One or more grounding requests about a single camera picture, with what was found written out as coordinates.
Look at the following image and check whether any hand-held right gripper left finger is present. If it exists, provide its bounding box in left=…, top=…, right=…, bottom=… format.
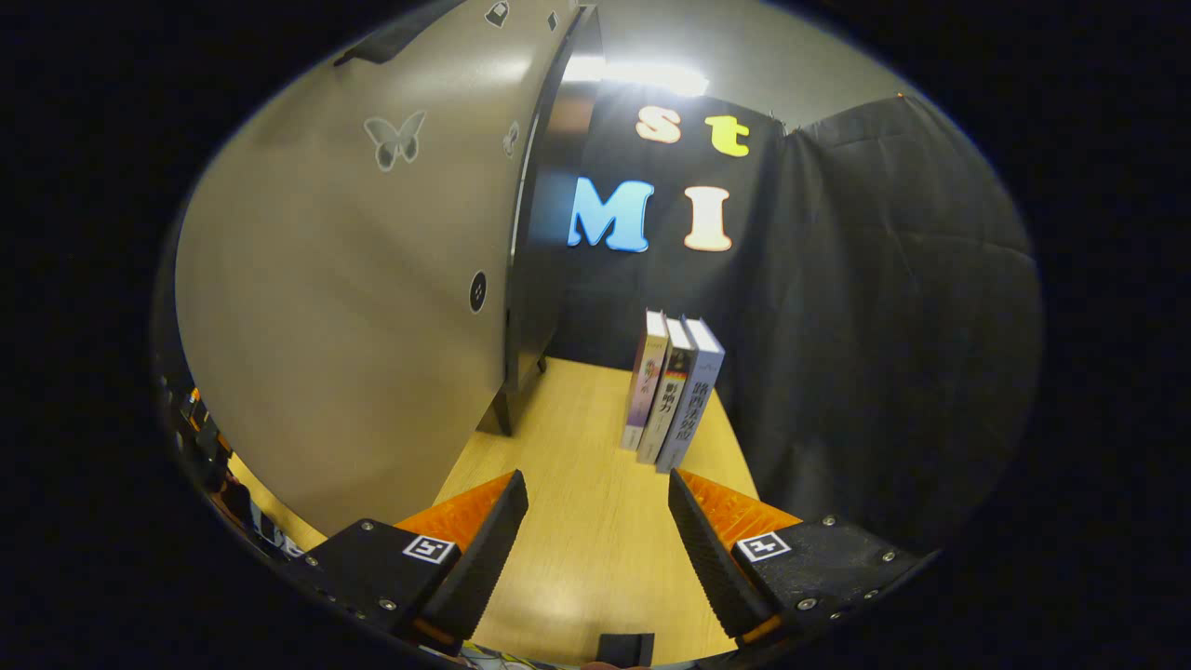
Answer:
left=302, top=470, right=529, bottom=657

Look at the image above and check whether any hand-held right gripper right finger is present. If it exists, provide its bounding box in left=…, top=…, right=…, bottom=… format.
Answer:
left=668, top=468, right=922, bottom=650

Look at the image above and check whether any blue grey spine book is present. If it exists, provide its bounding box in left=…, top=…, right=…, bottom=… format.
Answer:
left=656, top=318, right=726, bottom=475

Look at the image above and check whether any black orange spine book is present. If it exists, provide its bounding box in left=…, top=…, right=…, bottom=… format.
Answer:
left=636, top=316, right=699, bottom=465

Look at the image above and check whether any purple spine book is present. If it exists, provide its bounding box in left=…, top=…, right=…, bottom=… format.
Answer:
left=621, top=310, right=670, bottom=452

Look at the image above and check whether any black backdrop cloth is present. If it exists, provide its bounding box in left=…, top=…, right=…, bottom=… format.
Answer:
left=549, top=79, right=1041, bottom=552

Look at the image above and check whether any ceiling light panel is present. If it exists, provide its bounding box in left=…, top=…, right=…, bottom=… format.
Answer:
left=562, top=56, right=710, bottom=98

